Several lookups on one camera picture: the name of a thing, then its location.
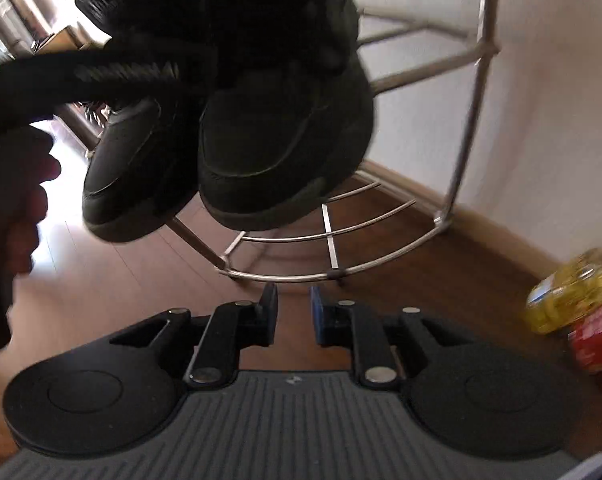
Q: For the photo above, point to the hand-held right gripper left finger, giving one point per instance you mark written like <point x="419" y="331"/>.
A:
<point x="270" y="315"/>

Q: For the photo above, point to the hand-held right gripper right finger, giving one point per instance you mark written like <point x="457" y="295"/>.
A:
<point x="318" y="320"/>

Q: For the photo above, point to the metal corner shoe rack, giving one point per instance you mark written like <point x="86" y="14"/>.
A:
<point x="332" y="245"/>

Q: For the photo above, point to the black winter boot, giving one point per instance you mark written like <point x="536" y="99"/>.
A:
<point x="281" y="150"/>
<point x="126" y="185"/>

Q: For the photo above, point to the person's left hand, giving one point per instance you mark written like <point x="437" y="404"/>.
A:
<point x="21" y="200"/>

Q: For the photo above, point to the yellow cooking oil bottle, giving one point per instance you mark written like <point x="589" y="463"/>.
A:
<point x="566" y="300"/>

